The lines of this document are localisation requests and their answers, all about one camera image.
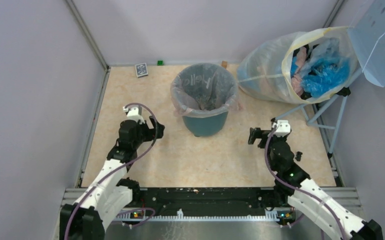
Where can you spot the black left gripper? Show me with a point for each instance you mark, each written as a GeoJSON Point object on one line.
{"type": "Point", "coordinates": [150, 132]}

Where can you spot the pink plastic trash bag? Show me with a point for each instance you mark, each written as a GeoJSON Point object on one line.
{"type": "Point", "coordinates": [204, 90]}

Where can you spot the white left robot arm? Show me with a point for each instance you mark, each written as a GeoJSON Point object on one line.
{"type": "Point", "coordinates": [91, 214]}

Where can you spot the large translucent bag of trash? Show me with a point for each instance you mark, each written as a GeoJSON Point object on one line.
{"type": "Point", "coordinates": [300, 67]}

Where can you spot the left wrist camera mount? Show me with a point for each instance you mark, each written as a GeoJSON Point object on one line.
{"type": "Point", "coordinates": [134, 113]}

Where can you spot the playing card deck box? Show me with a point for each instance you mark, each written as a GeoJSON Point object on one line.
{"type": "Point", "coordinates": [141, 70]}

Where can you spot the teal plastic trash bin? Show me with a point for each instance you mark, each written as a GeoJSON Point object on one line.
{"type": "Point", "coordinates": [207, 126]}

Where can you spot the white cable duct strip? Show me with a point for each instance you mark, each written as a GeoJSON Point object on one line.
{"type": "Point", "coordinates": [270, 216]}

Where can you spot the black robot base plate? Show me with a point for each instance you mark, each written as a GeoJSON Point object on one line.
{"type": "Point", "coordinates": [220, 209]}

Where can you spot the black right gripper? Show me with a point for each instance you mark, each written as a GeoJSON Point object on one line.
{"type": "Point", "coordinates": [257, 133]}

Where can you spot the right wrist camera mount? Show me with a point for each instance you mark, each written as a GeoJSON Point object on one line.
{"type": "Point", "coordinates": [282, 128]}

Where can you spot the light blue perforated metal rack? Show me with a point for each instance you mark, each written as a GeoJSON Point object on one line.
{"type": "Point", "coordinates": [368, 41]}

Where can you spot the small black plastic clip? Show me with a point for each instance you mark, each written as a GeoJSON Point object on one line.
{"type": "Point", "coordinates": [298, 156]}

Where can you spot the wooden cube by wall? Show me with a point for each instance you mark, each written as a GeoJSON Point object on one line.
{"type": "Point", "coordinates": [224, 64]}

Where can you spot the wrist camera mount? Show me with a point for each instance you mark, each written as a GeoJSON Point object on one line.
{"type": "Point", "coordinates": [282, 128]}
{"type": "Point", "coordinates": [134, 113]}

